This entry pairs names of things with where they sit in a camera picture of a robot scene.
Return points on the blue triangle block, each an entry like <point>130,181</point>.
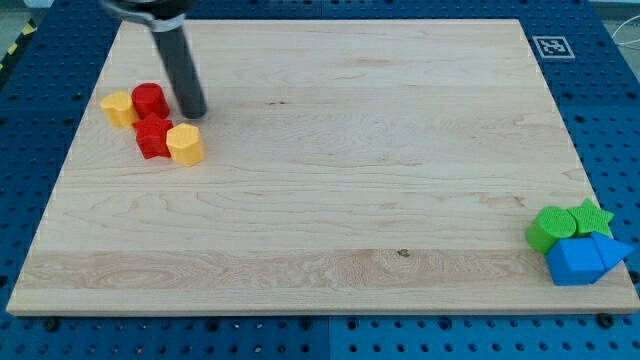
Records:
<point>610,250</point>

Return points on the wooden board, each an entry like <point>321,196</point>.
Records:
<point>351,167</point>

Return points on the green star block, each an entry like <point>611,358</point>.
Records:
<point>590,218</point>

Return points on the yellow heart block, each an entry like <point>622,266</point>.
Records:
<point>119,109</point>

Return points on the red cylinder block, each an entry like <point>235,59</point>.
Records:
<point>148,98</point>

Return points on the yellow hexagon block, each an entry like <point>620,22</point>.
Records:
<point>185,144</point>

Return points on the red star block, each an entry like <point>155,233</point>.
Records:
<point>151,133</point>

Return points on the white fiducial marker tag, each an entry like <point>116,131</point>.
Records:
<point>553,47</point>

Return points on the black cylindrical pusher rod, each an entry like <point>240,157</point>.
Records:
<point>175,54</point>

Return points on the blue cube block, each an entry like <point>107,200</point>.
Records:
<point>574,261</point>

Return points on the green cylinder block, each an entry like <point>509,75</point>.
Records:
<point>549,226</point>

